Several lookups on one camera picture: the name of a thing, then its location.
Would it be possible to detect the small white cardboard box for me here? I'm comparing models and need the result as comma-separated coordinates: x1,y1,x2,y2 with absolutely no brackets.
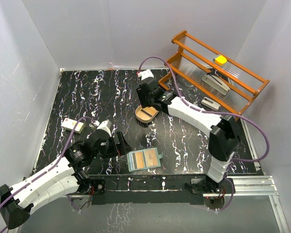
61,118,85,134

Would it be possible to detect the card with black stripe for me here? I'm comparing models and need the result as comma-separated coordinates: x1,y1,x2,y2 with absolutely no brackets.
141,108,157,117

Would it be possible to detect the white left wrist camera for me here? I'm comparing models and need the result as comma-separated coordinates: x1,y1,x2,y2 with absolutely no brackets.
97,119,112,137

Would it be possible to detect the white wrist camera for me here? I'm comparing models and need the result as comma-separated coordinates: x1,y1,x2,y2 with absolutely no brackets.
137,69,154,81
97,119,112,137

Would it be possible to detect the green card holder wallet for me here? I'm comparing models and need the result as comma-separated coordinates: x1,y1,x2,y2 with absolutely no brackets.
127,148,163,172

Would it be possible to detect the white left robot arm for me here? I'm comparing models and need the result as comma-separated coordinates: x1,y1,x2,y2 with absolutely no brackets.
0,129,132,230

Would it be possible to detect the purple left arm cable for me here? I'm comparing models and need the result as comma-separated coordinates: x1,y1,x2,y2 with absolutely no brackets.
0,116,100,233

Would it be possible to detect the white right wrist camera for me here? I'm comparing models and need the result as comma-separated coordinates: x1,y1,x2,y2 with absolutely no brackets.
137,69,154,81

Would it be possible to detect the grey stapler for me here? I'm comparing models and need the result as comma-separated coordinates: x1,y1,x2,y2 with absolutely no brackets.
202,74,230,95

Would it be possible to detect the small white stapler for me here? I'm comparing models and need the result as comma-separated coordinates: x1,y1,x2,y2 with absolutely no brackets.
201,97,221,111

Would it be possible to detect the yellow sticky note block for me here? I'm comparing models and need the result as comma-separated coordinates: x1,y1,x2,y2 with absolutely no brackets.
213,54,227,66

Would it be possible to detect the beige oval tray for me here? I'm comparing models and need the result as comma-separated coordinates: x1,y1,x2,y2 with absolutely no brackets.
135,105,159,124

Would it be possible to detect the orange credit card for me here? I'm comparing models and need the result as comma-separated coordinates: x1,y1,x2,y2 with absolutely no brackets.
130,151,146,170
144,149,159,167

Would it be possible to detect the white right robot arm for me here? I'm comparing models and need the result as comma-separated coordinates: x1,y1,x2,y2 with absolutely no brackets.
136,77,240,193

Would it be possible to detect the orange wooden shelf rack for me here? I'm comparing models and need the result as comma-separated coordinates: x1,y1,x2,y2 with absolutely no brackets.
167,30,270,115

